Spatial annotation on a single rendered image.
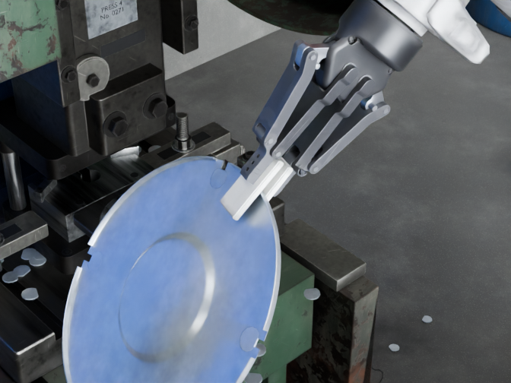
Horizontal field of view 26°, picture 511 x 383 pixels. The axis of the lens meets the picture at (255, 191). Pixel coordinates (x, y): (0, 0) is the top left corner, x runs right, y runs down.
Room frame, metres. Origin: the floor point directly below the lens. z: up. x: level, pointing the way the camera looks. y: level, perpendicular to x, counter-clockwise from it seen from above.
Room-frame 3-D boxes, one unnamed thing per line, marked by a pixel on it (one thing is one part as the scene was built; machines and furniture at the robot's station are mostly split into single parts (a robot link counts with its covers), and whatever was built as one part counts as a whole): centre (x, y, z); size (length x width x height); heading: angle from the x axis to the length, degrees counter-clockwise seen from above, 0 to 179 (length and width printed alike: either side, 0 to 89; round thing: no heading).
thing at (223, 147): (1.32, 0.10, 0.76); 0.17 x 0.06 x 0.10; 132
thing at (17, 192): (1.20, 0.33, 0.81); 0.02 x 0.02 x 0.14
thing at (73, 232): (1.20, 0.22, 0.76); 0.15 x 0.09 x 0.05; 132
